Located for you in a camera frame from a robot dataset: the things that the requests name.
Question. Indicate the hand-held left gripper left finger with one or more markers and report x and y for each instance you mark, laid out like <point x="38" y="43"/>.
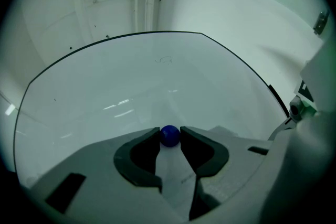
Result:
<point x="92" y="165"/>

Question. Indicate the large white whiteboard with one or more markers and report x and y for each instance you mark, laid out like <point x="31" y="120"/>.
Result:
<point x="131" y="73"/>

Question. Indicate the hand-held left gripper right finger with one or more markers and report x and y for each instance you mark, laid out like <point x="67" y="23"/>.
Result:
<point x="236" y="160"/>

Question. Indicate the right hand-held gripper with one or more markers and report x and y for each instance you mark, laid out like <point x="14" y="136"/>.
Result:
<point x="315" y="126"/>

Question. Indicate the metal door fitting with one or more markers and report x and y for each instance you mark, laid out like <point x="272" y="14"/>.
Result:
<point x="320" y="22"/>

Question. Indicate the round blue magnet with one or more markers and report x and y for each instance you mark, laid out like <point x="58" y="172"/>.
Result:
<point x="170" y="136"/>

